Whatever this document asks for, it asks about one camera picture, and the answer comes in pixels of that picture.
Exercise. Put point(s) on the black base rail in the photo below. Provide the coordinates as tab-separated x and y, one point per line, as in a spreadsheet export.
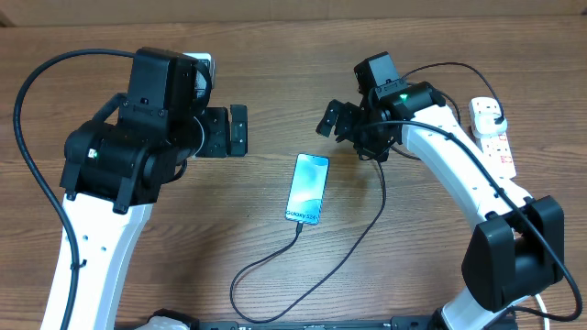
168	319

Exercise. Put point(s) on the blue Galaxy smartphone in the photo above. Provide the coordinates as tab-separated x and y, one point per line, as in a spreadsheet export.
307	190

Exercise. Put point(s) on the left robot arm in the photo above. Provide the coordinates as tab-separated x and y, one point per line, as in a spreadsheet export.
115	166

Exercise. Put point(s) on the white power strip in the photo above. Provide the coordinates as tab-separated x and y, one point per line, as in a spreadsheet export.
497	148

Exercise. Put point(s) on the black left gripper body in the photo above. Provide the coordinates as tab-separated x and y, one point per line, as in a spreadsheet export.
215	132

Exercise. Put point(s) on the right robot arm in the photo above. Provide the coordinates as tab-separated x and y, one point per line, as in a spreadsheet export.
517	242

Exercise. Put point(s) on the white charger adapter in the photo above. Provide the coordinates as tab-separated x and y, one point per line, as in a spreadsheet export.
485	126

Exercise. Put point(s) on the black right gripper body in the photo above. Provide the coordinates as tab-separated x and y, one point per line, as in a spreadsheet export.
369	139

